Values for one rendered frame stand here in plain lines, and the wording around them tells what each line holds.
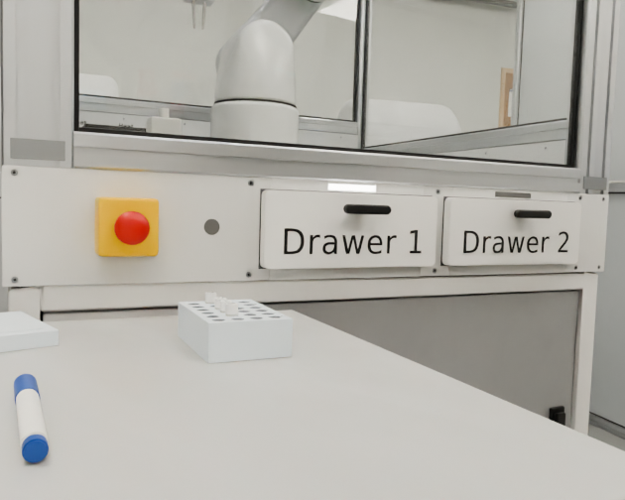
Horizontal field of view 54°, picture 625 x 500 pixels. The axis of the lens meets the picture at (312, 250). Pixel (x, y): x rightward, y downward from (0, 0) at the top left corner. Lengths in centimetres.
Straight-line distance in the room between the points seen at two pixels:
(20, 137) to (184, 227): 22
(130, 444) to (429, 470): 18
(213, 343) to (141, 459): 21
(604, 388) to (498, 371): 181
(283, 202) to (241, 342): 32
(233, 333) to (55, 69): 42
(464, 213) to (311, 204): 27
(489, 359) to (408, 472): 78
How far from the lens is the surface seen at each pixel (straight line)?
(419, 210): 97
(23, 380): 50
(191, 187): 83
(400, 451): 40
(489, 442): 43
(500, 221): 107
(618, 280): 284
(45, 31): 83
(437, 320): 105
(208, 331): 57
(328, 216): 89
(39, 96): 82
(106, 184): 82
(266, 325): 59
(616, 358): 288
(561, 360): 126
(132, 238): 75
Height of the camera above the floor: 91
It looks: 4 degrees down
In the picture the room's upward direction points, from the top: 2 degrees clockwise
